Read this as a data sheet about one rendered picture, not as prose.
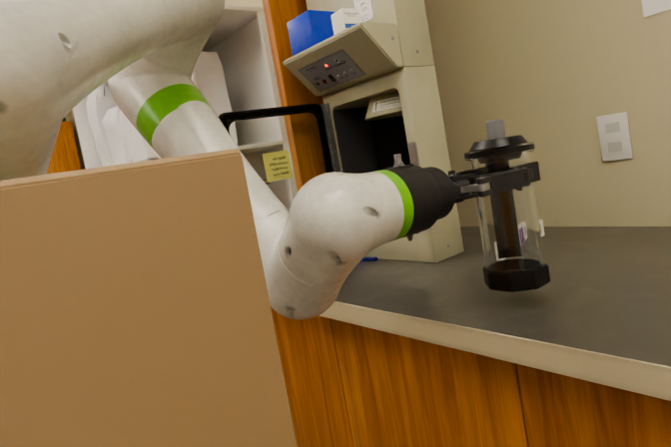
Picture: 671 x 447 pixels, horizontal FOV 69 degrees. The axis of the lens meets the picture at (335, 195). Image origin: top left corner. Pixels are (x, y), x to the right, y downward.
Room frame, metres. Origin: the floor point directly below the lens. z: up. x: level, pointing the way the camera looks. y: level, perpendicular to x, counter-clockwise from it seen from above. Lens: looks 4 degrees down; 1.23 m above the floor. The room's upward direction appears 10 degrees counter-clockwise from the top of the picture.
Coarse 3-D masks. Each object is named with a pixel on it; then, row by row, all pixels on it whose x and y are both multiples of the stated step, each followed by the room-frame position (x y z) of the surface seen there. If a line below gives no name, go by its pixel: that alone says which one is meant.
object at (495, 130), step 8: (496, 120) 0.77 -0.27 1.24; (488, 128) 0.78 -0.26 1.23; (496, 128) 0.77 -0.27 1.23; (488, 136) 0.78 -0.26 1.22; (496, 136) 0.77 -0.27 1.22; (504, 136) 0.77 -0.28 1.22; (512, 136) 0.75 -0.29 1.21; (520, 136) 0.76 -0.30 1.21; (472, 144) 0.79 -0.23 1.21; (480, 144) 0.76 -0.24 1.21; (488, 144) 0.75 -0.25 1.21; (496, 144) 0.75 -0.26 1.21; (504, 144) 0.74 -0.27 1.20; (512, 144) 0.74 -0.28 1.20
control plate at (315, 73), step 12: (324, 60) 1.23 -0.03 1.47; (348, 60) 1.18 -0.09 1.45; (300, 72) 1.31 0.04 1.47; (312, 72) 1.29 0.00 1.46; (324, 72) 1.27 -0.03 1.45; (336, 72) 1.24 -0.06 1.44; (348, 72) 1.22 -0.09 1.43; (360, 72) 1.20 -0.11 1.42; (312, 84) 1.33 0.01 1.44; (324, 84) 1.31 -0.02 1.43; (336, 84) 1.28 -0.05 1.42
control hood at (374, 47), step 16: (352, 32) 1.10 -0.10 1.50; (368, 32) 1.08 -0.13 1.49; (384, 32) 1.11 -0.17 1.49; (320, 48) 1.20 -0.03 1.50; (336, 48) 1.17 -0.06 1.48; (352, 48) 1.14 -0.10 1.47; (368, 48) 1.12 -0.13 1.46; (384, 48) 1.11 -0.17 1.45; (288, 64) 1.31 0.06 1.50; (304, 64) 1.28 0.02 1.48; (368, 64) 1.16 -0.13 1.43; (384, 64) 1.14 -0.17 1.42; (400, 64) 1.14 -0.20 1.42; (304, 80) 1.34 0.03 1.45; (352, 80) 1.24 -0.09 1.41
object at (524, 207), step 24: (528, 144) 0.74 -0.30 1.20; (480, 168) 0.76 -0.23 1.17; (504, 168) 0.74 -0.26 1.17; (504, 192) 0.74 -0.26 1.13; (528, 192) 0.75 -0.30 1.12; (480, 216) 0.78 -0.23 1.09; (504, 216) 0.74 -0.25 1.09; (528, 216) 0.74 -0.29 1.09; (504, 240) 0.74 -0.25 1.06; (528, 240) 0.74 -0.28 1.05; (504, 264) 0.75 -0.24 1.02; (528, 264) 0.74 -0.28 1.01
